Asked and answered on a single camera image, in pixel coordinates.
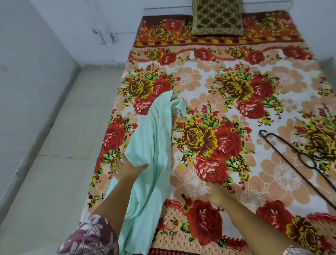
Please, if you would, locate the mint green shirt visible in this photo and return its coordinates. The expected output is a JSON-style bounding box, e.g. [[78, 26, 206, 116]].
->
[[104, 90, 187, 255]]

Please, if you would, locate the olive gold patterned cushion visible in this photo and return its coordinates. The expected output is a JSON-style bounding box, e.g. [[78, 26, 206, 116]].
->
[[191, 0, 245, 36]]

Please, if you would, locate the person's right forearm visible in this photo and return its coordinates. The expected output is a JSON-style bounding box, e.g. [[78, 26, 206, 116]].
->
[[222, 193, 303, 255]]

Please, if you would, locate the black wire hanger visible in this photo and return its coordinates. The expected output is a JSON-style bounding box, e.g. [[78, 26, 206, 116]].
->
[[259, 129, 336, 211]]

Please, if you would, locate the floral bedsheet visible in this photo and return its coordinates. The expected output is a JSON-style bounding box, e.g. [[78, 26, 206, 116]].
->
[[78, 10, 336, 255]]

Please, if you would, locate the person's left forearm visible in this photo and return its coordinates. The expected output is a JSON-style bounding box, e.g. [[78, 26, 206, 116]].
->
[[90, 173, 132, 238]]

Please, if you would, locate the person's right hand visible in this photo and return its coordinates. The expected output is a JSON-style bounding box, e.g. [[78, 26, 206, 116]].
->
[[205, 182, 235, 208]]

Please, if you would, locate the white bed frame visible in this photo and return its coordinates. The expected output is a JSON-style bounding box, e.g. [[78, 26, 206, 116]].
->
[[143, 1, 293, 17]]

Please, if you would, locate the person's left hand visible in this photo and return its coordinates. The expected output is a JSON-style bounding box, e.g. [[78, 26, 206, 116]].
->
[[115, 153, 149, 182]]

